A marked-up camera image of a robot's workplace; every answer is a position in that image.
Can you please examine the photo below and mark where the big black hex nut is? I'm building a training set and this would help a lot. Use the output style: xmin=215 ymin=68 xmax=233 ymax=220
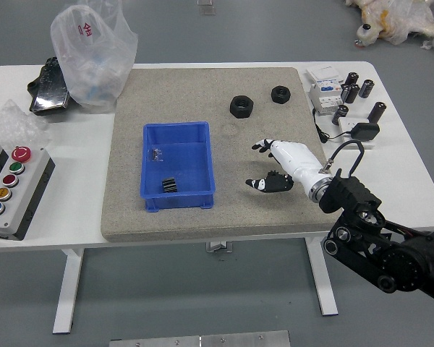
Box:
xmin=229 ymin=95 xmax=255 ymax=119

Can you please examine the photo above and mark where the black plastic tray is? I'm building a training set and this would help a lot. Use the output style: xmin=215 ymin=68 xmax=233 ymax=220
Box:
xmin=27 ymin=56 xmax=73 ymax=116

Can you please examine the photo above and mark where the black power cord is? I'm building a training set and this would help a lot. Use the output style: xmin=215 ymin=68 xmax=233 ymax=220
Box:
xmin=312 ymin=107 xmax=355 ymax=144

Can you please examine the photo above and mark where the white circuit breaker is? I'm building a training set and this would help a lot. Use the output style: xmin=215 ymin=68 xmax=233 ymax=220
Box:
xmin=308 ymin=78 xmax=343 ymax=116

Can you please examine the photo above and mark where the translucent white plastic bag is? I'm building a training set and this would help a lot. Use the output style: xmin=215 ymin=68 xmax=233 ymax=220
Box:
xmin=50 ymin=0 xmax=139 ymax=113

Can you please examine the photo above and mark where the black plug adapter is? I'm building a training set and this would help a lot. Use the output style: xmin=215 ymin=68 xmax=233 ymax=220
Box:
xmin=351 ymin=121 xmax=380 ymax=141

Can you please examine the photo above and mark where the grey metal plate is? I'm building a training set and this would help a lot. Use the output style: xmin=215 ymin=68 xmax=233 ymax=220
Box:
xmin=109 ymin=330 xmax=291 ymax=347

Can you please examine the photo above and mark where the blue plastic box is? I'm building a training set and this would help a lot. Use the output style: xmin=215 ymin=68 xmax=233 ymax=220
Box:
xmin=140 ymin=121 xmax=217 ymax=213

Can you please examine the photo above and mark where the plastic-wrapped yellow bundle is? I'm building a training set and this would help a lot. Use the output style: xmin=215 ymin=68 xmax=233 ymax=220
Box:
xmin=345 ymin=0 xmax=434 ymax=59

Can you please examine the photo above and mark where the grey-brown mat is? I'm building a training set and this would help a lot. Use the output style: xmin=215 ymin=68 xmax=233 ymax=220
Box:
xmin=100 ymin=67 xmax=344 ymax=242

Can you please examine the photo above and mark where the clear bubble wrap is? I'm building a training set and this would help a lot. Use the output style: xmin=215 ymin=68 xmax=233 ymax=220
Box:
xmin=0 ymin=99 xmax=50 ymax=145

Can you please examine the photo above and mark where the white table leg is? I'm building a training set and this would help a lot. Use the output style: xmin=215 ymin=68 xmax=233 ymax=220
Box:
xmin=52 ymin=248 xmax=85 ymax=335
xmin=305 ymin=237 xmax=339 ymax=317

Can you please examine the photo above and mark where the small metal floor plate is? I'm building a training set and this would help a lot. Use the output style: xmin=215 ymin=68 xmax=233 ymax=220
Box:
xmin=197 ymin=0 xmax=217 ymax=16

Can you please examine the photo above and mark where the metal table bracket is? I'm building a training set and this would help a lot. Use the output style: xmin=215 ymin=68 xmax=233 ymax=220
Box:
xmin=205 ymin=241 xmax=234 ymax=254

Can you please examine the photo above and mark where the grey push-button control box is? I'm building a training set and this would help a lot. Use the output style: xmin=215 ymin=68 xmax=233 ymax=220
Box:
xmin=0 ymin=139 xmax=56 ymax=241

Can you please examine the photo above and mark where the small black hex nut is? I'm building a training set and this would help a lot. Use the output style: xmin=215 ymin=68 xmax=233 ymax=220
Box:
xmin=270 ymin=85 xmax=293 ymax=105

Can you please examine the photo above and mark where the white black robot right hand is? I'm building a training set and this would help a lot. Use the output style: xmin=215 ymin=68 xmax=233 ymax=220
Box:
xmin=244 ymin=138 xmax=330 ymax=198

